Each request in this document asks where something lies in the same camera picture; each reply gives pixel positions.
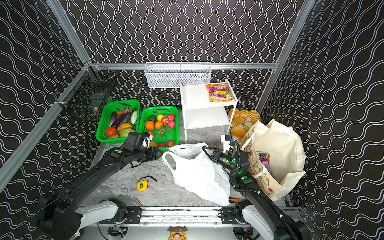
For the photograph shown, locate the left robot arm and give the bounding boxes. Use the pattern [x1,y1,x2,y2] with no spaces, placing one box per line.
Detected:
[33,133,163,240]

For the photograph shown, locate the purple snack pouch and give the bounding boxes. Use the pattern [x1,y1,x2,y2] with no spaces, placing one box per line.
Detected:
[260,158,272,174]

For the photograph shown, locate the cartoon figure toy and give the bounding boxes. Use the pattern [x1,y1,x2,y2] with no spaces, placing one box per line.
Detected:
[168,226,188,240]

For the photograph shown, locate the red tomato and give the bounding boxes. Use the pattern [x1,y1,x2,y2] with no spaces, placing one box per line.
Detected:
[106,127,118,137]

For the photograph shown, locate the right green basket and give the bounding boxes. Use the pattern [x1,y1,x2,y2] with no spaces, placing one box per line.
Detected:
[140,106,180,152]

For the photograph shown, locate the left green basket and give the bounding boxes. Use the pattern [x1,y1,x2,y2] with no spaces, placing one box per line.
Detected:
[96,100,141,145]

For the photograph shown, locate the white bread tray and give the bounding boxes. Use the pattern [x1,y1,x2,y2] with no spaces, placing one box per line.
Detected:
[228,108,263,142]

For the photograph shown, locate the green drink can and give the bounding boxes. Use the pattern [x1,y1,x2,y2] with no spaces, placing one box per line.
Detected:
[258,152,270,160]

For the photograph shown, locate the red apple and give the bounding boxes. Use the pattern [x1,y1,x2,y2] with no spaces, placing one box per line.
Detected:
[168,120,176,129]

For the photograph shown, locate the green basket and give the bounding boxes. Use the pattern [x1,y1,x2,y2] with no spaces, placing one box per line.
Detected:
[96,100,141,145]
[140,106,180,152]

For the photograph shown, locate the orange fruit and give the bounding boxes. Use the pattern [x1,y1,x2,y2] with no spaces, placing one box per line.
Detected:
[146,121,155,131]

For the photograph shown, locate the orange snack bag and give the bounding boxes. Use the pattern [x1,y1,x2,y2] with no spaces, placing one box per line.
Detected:
[206,84,234,103]

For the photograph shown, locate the white two-tier shelf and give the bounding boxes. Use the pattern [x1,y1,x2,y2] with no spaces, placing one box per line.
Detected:
[180,79,238,143]

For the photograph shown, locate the yellow tape measure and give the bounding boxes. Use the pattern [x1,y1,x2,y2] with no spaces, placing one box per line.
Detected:
[137,176,158,192]

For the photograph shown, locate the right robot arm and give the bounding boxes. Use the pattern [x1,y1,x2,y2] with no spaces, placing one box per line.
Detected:
[202,147,311,240]

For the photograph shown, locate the cream canvas tote bag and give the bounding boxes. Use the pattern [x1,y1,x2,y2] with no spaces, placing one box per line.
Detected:
[240,120,307,201]

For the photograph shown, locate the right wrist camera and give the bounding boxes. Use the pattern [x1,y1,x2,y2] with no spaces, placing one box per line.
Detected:
[221,135,234,155]

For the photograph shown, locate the purple eggplant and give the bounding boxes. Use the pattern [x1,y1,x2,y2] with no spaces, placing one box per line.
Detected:
[109,112,118,127]

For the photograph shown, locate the black wire basket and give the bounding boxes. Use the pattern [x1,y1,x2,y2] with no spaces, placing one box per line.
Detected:
[59,66,117,122]

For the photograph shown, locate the orange utility knife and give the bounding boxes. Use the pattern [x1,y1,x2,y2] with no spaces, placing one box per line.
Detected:
[229,198,242,203]

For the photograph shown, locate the metal base rail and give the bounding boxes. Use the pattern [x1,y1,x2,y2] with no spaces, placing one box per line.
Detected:
[118,205,268,227]

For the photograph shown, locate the large round bread loaf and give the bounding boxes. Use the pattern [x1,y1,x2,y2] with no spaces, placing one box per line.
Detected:
[231,125,250,138]

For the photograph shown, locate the white plastic grocery bag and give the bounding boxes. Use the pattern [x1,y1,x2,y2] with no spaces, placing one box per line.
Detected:
[162,143,231,206]

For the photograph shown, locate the white wire basket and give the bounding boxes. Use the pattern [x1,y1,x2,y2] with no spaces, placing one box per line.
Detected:
[145,62,212,88]

